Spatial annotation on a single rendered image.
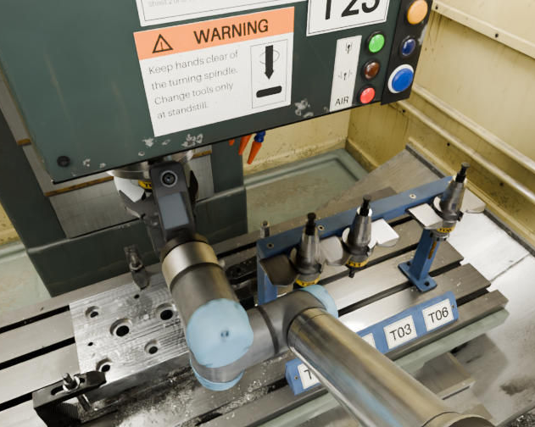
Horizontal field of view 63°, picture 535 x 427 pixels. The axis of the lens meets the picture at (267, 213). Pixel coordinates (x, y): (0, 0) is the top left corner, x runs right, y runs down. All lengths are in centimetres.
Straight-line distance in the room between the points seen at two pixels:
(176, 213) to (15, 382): 67
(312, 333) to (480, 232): 104
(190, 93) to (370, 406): 36
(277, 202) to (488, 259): 84
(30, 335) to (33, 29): 91
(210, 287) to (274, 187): 142
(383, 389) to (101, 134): 37
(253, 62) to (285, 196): 145
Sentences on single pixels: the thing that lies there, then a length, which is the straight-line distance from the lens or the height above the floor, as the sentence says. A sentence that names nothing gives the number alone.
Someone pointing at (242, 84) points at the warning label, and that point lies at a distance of 47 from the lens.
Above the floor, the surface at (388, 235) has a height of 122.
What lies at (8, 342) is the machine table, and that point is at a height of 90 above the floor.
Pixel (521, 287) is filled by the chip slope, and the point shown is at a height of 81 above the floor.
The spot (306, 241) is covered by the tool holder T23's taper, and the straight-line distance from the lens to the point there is 75.
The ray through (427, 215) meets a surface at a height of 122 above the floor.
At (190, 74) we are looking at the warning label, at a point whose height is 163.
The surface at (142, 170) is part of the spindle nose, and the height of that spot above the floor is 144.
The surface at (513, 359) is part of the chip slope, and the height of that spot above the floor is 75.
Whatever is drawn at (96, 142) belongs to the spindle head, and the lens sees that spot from 46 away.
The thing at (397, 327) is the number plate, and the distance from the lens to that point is 108.
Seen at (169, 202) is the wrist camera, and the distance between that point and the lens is 61.
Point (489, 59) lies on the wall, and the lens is 146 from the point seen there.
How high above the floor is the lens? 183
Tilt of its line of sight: 43 degrees down
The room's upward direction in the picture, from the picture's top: straight up
